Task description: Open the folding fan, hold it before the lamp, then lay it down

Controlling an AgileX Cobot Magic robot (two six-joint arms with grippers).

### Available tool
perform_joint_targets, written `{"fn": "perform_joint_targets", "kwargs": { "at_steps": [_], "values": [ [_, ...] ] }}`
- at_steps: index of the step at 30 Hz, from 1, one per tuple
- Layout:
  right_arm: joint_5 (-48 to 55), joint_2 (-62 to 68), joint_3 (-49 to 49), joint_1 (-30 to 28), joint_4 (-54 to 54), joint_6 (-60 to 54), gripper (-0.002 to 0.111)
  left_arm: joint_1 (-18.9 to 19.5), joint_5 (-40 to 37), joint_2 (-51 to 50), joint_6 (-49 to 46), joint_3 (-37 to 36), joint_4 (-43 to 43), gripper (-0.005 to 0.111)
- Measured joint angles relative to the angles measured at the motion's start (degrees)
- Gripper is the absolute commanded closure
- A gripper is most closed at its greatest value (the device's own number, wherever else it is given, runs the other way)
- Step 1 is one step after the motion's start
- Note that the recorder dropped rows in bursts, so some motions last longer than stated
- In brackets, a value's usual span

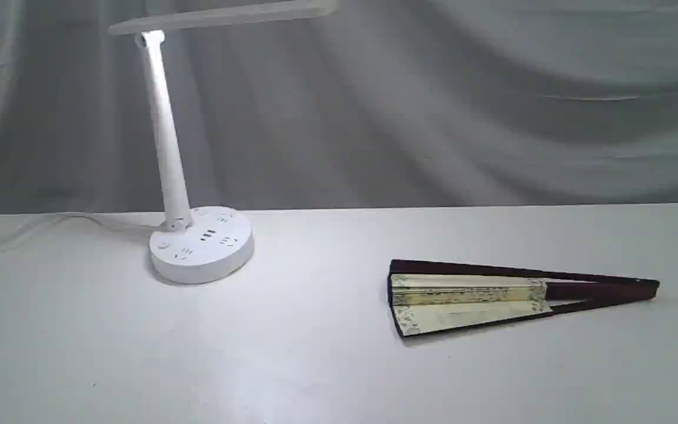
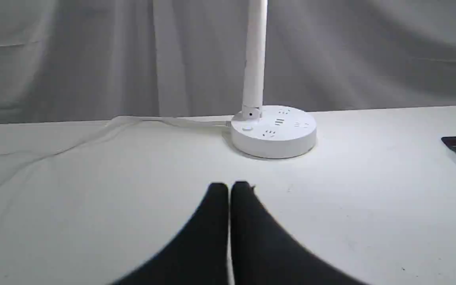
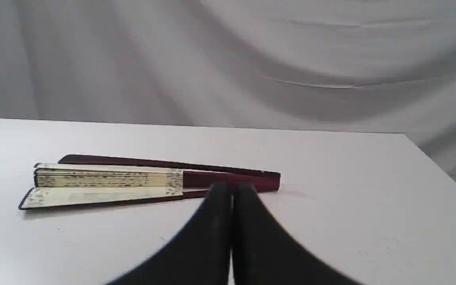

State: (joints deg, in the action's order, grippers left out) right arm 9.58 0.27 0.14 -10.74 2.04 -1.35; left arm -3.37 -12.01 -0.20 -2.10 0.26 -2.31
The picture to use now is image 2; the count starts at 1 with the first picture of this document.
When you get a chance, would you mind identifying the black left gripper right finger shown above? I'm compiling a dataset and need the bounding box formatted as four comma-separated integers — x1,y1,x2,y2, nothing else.
230,181,361,285

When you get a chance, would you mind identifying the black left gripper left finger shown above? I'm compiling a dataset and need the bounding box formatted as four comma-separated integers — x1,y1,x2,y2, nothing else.
114,182,229,285

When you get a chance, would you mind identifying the white desk lamp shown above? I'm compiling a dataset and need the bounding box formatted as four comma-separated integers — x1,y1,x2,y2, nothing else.
230,0,317,159

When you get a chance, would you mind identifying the grey backdrop curtain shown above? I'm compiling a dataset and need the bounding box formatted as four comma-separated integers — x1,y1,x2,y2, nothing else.
0,0,456,124

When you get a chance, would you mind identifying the white power cord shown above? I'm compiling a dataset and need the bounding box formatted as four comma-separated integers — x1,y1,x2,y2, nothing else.
0,116,232,175

